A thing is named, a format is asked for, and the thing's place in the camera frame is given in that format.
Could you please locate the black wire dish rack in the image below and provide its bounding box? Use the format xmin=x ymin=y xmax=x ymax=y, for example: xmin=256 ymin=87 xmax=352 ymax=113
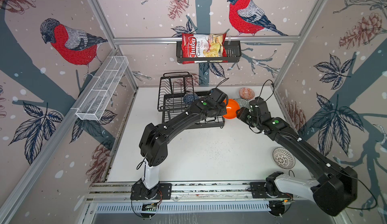
xmin=158 ymin=72 xmax=224 ymax=130

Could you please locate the dark blue patterned bowl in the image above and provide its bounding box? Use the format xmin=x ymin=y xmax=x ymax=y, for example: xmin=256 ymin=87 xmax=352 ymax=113
xmin=183 ymin=92 xmax=199 ymax=105

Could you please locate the orange plastic bowl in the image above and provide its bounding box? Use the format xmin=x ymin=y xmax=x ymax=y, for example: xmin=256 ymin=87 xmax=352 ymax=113
xmin=223 ymin=99 xmax=240 ymax=120

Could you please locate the green patterned bowl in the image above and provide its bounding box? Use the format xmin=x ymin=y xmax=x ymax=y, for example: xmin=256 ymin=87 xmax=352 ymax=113
xmin=235 ymin=98 xmax=250 ymax=109

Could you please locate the red cassava chips bag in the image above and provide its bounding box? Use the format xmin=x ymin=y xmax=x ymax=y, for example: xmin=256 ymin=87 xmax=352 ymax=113
xmin=182 ymin=33 xmax=227 ymax=64

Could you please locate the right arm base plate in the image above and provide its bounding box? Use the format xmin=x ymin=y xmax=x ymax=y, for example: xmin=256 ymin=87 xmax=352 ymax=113
xmin=246 ymin=181 xmax=293 ymax=199

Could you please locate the white lattice patterned bowl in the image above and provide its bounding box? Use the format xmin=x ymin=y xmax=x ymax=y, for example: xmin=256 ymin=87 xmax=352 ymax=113
xmin=272 ymin=147 xmax=296 ymax=170

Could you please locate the aluminium back crossbar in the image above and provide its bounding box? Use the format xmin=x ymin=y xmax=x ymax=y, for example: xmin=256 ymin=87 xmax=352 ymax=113
xmin=113 ymin=35 xmax=301 ymax=45

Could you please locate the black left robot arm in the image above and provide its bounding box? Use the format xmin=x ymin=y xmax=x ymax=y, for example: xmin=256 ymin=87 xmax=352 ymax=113
xmin=139 ymin=88 xmax=228 ymax=191

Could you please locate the white mesh wall shelf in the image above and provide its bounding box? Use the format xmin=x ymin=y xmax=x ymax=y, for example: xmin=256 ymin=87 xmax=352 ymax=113
xmin=76 ymin=55 xmax=129 ymax=121

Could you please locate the aluminium front rail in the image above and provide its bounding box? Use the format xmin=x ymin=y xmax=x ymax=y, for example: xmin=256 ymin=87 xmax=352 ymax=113
xmin=85 ymin=176 xmax=317 ymax=203

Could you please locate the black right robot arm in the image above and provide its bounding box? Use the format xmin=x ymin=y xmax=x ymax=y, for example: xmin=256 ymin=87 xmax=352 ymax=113
xmin=236 ymin=97 xmax=358 ymax=217

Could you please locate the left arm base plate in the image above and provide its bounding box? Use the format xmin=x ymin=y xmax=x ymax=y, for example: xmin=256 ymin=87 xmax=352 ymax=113
xmin=130 ymin=182 xmax=172 ymax=200

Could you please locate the black wall basket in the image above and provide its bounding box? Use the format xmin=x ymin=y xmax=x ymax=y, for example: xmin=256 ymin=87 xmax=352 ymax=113
xmin=176 ymin=40 xmax=241 ymax=64

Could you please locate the red patterned bowl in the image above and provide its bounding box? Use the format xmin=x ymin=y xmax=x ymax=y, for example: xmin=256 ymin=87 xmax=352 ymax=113
xmin=239 ymin=87 xmax=255 ymax=100

